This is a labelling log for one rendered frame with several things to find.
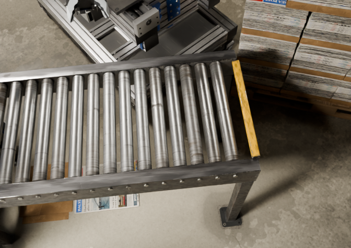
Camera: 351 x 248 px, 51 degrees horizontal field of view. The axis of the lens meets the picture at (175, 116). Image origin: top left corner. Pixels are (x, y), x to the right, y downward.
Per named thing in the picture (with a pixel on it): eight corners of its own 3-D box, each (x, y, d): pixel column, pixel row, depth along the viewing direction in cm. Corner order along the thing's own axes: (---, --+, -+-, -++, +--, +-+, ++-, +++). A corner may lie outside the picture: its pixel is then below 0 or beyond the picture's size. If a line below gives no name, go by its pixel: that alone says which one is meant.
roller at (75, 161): (85, 79, 158) (82, 72, 154) (83, 183, 136) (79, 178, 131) (74, 80, 158) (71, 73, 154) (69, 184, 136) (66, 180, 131)
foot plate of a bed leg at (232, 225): (240, 202, 205) (240, 201, 204) (245, 228, 198) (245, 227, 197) (216, 204, 205) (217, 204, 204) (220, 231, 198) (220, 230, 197)
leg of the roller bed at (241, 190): (234, 210, 203) (253, 168, 143) (236, 221, 200) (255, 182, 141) (224, 211, 203) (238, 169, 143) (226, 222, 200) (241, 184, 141)
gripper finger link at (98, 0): (117, 24, 116) (100, 7, 119) (116, 10, 111) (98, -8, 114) (109, 28, 115) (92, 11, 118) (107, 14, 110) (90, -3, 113)
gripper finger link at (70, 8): (73, 33, 113) (83, 12, 118) (70, 19, 108) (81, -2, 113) (63, 31, 113) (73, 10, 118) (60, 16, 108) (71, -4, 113)
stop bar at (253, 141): (239, 62, 153) (240, 59, 151) (260, 158, 132) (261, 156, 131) (231, 62, 153) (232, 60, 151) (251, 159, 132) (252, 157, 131)
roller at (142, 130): (147, 70, 157) (139, 65, 153) (154, 174, 134) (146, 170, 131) (138, 74, 159) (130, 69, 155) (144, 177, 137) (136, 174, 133)
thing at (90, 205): (137, 160, 220) (137, 159, 219) (139, 207, 206) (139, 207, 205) (76, 166, 219) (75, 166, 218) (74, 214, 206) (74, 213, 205)
